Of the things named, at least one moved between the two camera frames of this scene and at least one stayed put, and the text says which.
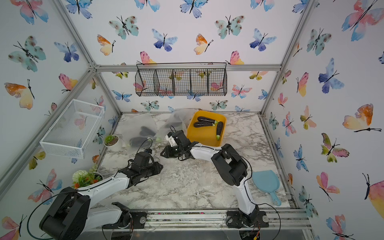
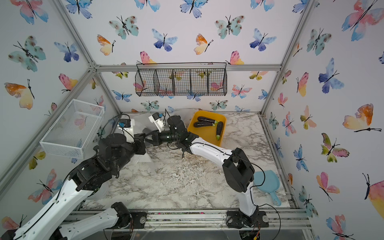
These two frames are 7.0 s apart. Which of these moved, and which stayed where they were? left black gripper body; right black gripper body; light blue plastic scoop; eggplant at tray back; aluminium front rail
Moved: right black gripper body; left black gripper body
Stayed: aluminium front rail; eggplant at tray back; light blue plastic scoop
